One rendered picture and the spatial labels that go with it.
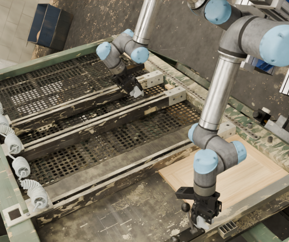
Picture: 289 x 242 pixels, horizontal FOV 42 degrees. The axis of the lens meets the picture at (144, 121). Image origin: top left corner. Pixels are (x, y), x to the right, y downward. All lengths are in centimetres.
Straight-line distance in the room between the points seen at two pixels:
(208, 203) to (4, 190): 92
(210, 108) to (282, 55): 31
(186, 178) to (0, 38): 532
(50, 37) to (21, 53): 113
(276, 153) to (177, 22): 239
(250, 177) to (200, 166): 64
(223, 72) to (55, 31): 474
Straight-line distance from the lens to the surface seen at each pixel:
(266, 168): 186
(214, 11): 185
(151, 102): 219
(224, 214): 161
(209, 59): 352
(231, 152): 125
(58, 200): 169
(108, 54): 175
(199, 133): 132
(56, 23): 585
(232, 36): 121
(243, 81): 321
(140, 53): 164
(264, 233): 167
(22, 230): 159
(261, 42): 113
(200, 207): 133
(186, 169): 181
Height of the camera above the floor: 254
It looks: 40 degrees down
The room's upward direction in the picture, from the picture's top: 75 degrees counter-clockwise
